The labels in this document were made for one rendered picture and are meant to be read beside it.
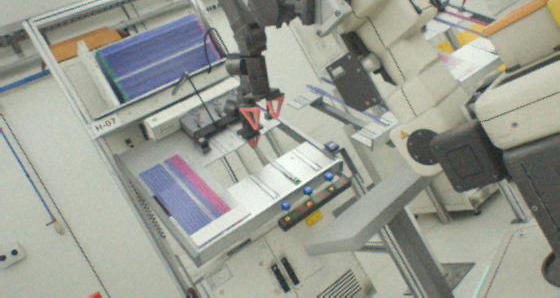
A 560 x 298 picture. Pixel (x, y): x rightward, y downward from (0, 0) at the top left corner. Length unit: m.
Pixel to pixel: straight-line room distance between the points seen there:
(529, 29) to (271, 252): 1.37
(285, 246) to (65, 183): 1.96
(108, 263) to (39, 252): 0.45
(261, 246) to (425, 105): 1.07
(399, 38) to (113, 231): 2.74
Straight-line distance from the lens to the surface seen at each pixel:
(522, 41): 1.14
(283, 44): 4.22
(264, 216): 1.71
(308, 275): 2.13
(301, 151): 1.93
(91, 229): 3.55
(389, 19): 1.25
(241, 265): 2.00
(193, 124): 2.07
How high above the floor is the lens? 0.96
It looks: 2 degrees down
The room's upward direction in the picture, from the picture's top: 30 degrees counter-clockwise
